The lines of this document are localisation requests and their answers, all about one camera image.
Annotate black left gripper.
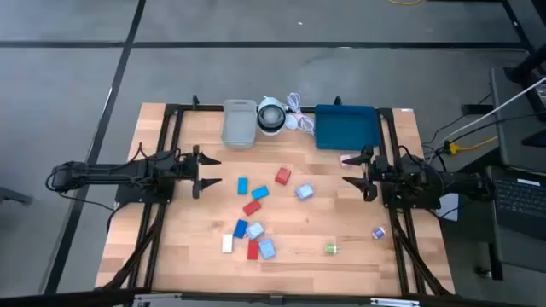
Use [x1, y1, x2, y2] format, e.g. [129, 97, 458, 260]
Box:
[177, 144, 223, 200]

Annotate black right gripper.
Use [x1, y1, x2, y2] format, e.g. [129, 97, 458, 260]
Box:
[341, 145, 392, 202]

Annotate light blue charger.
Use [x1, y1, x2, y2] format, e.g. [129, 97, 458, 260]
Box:
[258, 238, 277, 260]
[246, 221, 266, 241]
[294, 183, 316, 201]

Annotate dark blue eraser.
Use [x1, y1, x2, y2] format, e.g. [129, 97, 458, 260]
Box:
[232, 218, 249, 240]

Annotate red charger block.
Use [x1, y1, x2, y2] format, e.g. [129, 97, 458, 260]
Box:
[274, 166, 293, 186]

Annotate blue plastic tray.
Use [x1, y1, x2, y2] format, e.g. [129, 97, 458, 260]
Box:
[314, 104, 382, 153]

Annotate grey plastic bin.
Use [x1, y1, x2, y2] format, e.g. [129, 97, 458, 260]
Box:
[221, 99, 258, 150]

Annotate white paper sheet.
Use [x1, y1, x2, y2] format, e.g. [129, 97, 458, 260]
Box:
[438, 192, 460, 223]

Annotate black power brick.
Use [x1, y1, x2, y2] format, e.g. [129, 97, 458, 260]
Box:
[460, 103, 484, 117]

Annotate black laptop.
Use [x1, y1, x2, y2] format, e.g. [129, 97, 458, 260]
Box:
[485, 165, 546, 242]

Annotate grey side desk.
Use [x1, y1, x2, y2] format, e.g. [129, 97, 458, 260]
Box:
[488, 66, 546, 282]

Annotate black rig beam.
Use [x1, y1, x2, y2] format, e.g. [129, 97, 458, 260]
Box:
[0, 287, 546, 307]

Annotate grey furniture leg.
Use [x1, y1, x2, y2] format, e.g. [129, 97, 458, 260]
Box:
[0, 186, 33, 206]

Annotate black stand leg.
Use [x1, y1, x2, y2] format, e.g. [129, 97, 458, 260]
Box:
[502, 42, 546, 86]

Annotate white pink cable bundle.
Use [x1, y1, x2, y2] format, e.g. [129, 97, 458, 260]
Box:
[286, 92, 316, 136]

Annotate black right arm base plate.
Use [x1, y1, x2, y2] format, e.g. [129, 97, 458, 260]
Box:
[380, 174, 441, 210]

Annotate black aluminium table frame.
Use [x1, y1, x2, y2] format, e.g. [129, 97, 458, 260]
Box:
[96, 96, 456, 299]

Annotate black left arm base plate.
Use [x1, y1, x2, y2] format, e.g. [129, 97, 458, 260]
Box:
[114, 170, 176, 205]

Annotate white round camera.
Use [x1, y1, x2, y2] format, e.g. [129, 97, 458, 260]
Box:
[256, 96, 288, 136]

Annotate yellow cable with plug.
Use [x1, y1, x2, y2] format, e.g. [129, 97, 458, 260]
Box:
[446, 136, 499, 156]

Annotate silver bracket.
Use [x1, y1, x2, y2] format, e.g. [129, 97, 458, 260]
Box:
[369, 297, 421, 307]
[131, 293, 184, 307]

